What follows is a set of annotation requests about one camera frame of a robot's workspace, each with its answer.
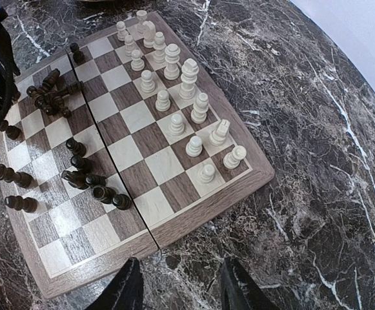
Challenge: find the white chess queen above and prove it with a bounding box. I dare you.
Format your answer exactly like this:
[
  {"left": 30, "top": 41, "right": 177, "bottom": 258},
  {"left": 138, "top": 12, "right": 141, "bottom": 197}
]
[{"left": 164, "top": 43, "right": 181, "bottom": 81}]

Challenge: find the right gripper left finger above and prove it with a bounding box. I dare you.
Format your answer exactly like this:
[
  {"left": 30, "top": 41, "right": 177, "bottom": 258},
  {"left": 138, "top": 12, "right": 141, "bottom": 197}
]
[{"left": 90, "top": 257, "right": 144, "bottom": 310}]

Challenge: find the dark chess pawn standing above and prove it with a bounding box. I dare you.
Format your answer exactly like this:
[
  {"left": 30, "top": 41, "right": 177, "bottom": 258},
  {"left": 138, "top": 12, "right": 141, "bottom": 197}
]
[{"left": 70, "top": 42, "right": 85, "bottom": 64}]

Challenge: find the dark chess piece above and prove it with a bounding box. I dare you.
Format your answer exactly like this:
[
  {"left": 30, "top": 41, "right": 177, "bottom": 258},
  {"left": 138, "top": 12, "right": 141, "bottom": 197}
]
[{"left": 4, "top": 196, "right": 38, "bottom": 213}]

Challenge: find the wooden chess board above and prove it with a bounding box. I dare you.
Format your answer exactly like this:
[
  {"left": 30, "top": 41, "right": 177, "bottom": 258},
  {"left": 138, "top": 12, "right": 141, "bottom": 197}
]
[{"left": 0, "top": 12, "right": 274, "bottom": 298}]

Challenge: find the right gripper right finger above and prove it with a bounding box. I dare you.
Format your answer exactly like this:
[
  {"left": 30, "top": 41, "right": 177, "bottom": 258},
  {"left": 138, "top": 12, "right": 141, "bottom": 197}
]
[{"left": 221, "top": 257, "right": 276, "bottom": 309}]

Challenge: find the white chess king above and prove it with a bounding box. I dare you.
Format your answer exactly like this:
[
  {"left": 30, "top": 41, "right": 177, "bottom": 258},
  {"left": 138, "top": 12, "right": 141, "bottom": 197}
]
[{"left": 178, "top": 58, "right": 199, "bottom": 100}]

